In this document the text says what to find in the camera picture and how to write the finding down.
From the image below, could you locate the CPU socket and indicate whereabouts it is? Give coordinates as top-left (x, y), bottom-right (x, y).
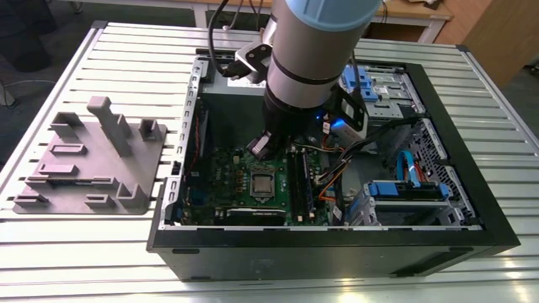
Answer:
top-left (249, 169), bottom-right (280, 203)

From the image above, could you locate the grey power supply unit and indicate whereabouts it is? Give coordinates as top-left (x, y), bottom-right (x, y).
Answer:
top-left (197, 62), bottom-right (271, 149)

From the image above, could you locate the long motherboard RAM slot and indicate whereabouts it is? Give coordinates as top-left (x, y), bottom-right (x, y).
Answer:
top-left (293, 146), bottom-right (316, 222)
top-left (285, 146), bottom-right (297, 223)

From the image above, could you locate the blue plastic drive carrier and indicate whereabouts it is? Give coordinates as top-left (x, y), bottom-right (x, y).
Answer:
top-left (341, 64), bottom-right (377, 103)

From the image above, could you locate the grey metal drive cage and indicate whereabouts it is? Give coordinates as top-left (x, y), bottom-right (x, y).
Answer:
top-left (332, 64), bottom-right (425, 137)

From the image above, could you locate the green motherboard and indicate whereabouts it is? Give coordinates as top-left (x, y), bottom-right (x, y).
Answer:
top-left (180, 138), bottom-right (337, 227)

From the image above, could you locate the black graphics card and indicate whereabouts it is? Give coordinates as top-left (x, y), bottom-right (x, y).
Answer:
top-left (224, 206), bottom-right (287, 227)

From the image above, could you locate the black disk in blue carrier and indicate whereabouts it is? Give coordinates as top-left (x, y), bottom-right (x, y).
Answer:
top-left (367, 179), bottom-right (451, 203)

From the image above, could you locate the silver metal disk bay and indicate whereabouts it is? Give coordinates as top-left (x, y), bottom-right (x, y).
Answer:
top-left (344, 179), bottom-right (479, 227)

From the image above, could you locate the black open PC case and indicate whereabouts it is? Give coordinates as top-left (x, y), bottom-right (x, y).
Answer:
top-left (145, 47), bottom-right (521, 282)

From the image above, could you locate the grey plastic parts rack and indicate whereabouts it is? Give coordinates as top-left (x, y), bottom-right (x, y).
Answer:
top-left (10, 96), bottom-right (169, 216)

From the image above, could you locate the wooden desk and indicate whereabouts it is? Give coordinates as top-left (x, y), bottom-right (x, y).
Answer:
top-left (372, 0), bottom-right (453, 44)

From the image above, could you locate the brown wooden cabinet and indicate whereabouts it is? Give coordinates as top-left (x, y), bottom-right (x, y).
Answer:
top-left (432, 0), bottom-right (539, 90)

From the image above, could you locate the white rounded wrist camera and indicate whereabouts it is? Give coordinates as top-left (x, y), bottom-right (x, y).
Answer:
top-left (332, 93), bottom-right (368, 140)

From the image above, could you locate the black wire bundle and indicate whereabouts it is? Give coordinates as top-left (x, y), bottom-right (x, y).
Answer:
top-left (313, 117), bottom-right (423, 184)

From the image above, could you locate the black camera cable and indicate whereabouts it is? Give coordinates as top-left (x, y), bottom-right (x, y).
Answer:
top-left (207, 0), bottom-right (249, 80)
top-left (351, 52), bottom-right (364, 99)

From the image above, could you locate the small silver wrist camera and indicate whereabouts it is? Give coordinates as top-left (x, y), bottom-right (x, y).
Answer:
top-left (233, 42), bottom-right (273, 85)

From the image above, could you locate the orange wire bundle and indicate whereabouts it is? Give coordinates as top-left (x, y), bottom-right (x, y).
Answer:
top-left (316, 184), bottom-right (339, 203)

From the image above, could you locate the thin grey loose cable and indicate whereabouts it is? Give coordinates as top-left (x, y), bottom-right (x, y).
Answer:
top-left (221, 0), bottom-right (264, 32)

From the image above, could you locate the blue flat data wire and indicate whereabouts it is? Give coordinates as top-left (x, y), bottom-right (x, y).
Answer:
top-left (396, 150), bottom-right (421, 187)

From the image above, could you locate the red orange power wire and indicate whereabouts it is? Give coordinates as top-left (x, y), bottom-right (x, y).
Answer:
top-left (403, 159), bottom-right (428, 186)

